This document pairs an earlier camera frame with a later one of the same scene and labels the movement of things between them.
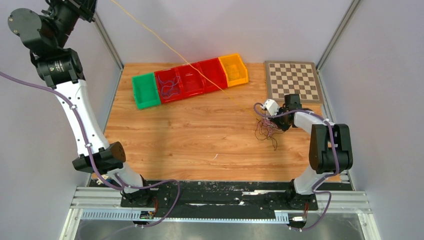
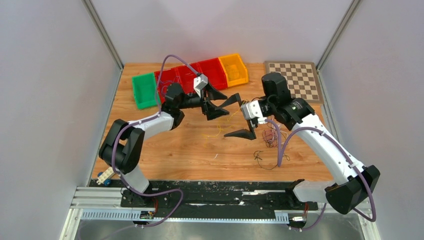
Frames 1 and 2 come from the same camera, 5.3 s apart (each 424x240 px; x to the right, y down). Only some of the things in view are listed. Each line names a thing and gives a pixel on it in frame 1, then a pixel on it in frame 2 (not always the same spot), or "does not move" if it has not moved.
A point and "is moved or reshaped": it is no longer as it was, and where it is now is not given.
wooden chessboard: (289, 78) does not move
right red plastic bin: (213, 70) does not move
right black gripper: (274, 120) → (244, 133)
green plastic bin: (145, 90) does not move
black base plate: (178, 199) does not move
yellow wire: (184, 61) → (221, 124)
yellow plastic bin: (237, 73) does not move
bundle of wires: (266, 128) is moved or reshaped
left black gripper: (84, 8) → (206, 106)
